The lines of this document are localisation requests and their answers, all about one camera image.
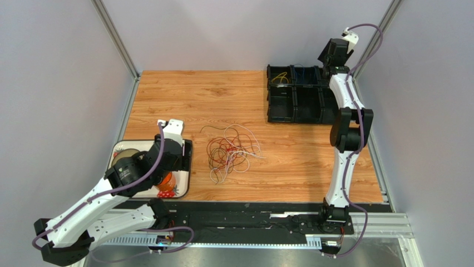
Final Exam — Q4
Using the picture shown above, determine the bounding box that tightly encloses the blue wire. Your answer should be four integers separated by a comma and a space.
294, 63, 315, 85

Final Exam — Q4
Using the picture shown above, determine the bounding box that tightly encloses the coloured wire bundle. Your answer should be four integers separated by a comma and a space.
200, 123, 266, 185

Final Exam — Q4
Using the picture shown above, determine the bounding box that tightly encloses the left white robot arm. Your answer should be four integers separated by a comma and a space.
32, 135, 192, 266

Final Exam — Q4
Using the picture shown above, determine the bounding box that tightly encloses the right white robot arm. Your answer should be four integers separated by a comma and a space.
318, 35, 374, 233

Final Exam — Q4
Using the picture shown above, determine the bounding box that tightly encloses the orange transparent cup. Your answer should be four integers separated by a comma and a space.
155, 172, 176, 192

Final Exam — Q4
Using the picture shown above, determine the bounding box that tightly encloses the strawberry pattern tray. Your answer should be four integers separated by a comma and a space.
108, 140, 191, 199

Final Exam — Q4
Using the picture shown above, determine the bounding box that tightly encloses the grey ceramic bowl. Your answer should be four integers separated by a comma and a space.
111, 149, 140, 166

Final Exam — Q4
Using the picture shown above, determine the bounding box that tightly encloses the black six-compartment bin organizer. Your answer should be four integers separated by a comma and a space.
266, 64, 339, 125

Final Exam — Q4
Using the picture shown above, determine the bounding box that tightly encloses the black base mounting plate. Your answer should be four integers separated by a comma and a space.
127, 200, 393, 245

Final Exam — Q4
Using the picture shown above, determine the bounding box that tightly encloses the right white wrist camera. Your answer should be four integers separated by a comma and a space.
342, 28, 359, 53

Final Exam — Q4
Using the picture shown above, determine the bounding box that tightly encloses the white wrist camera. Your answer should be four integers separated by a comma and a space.
342, 28, 359, 53
157, 119, 184, 146

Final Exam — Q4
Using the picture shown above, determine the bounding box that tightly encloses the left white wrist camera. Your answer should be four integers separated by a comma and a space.
157, 119, 184, 146

